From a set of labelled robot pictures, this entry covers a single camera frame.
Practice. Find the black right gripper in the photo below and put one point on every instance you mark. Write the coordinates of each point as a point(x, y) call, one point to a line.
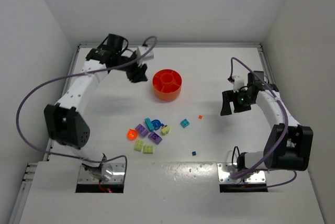
point(234, 100)

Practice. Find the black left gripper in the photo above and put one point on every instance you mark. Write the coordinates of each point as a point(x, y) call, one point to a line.
point(133, 69)

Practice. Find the teal long lego brick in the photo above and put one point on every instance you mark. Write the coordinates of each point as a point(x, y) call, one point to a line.
point(149, 124)

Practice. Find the teal square lego brick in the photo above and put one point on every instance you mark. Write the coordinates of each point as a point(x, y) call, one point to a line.
point(184, 123)

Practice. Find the orange scoop lego piece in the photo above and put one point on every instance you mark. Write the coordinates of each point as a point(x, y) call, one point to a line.
point(132, 134)

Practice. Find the green sloped lego brick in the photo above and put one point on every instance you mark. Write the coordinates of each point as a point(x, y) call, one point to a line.
point(166, 130)

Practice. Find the light green rounded lego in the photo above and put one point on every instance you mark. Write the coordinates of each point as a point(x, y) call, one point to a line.
point(148, 149)

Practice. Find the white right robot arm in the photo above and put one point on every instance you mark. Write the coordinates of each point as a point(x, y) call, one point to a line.
point(289, 144)

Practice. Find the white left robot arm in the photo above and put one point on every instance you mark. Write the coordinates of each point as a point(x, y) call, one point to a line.
point(64, 119)

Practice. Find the orange round divided container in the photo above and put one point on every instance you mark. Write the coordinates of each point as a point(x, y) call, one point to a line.
point(167, 84)

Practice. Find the purple rounded lego brick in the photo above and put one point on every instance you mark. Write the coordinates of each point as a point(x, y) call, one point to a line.
point(142, 130)

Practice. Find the blue arch lego piece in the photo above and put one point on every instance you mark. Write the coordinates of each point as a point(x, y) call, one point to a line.
point(156, 124)

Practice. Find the purple square lego brick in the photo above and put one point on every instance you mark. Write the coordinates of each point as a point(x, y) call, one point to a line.
point(155, 137)

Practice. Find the light green square lego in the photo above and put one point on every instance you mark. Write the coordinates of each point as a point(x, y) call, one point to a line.
point(139, 144)

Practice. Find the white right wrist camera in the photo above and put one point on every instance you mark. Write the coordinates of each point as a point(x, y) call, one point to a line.
point(237, 82)

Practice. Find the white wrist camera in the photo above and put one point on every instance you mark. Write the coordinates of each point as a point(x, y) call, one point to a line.
point(140, 51)
point(237, 82)

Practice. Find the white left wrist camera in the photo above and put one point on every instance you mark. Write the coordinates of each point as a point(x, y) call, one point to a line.
point(140, 51)

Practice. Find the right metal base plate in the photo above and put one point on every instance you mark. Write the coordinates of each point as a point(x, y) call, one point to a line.
point(225, 170)

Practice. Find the metal base plate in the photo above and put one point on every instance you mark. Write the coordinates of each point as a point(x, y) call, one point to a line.
point(107, 173)
point(225, 170)

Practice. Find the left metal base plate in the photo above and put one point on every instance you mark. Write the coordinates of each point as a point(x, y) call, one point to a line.
point(107, 173)

